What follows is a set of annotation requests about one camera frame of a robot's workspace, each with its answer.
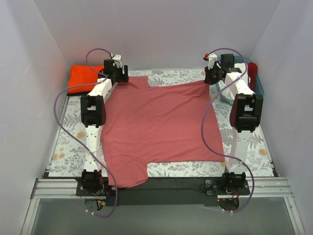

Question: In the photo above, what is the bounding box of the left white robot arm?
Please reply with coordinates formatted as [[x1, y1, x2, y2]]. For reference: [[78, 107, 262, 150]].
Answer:
[[80, 55, 129, 195]]

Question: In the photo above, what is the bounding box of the folded orange t shirt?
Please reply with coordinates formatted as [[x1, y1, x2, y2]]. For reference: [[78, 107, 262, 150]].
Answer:
[[68, 65, 99, 93]]

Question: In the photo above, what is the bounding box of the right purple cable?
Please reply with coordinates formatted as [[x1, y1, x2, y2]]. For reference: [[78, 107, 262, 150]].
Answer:
[[201, 47, 256, 214]]

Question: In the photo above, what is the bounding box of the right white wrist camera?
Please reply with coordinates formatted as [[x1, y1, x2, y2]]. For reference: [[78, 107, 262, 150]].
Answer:
[[203, 53, 218, 69]]

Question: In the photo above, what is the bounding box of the red t shirt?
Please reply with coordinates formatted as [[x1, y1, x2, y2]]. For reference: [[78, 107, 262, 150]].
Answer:
[[247, 62, 258, 90]]

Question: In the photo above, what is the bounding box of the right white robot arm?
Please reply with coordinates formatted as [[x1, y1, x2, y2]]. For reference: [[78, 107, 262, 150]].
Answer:
[[204, 53, 263, 195]]

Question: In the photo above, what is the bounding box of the teal laundry basket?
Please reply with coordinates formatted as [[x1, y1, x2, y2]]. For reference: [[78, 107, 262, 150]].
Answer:
[[220, 56, 264, 104]]

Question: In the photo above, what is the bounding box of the purple cable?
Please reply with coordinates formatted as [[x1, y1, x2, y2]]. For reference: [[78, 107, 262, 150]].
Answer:
[[54, 48, 120, 218], [201, 47, 256, 214]]

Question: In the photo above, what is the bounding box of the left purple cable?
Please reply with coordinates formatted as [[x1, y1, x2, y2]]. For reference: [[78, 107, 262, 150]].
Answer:
[[54, 48, 120, 218]]

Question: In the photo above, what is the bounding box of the pink t shirt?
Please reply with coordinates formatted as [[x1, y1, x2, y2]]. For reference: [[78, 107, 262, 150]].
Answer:
[[101, 77, 224, 188]]

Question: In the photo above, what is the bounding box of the floral table mat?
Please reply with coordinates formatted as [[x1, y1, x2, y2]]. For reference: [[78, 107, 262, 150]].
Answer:
[[47, 69, 274, 178]]

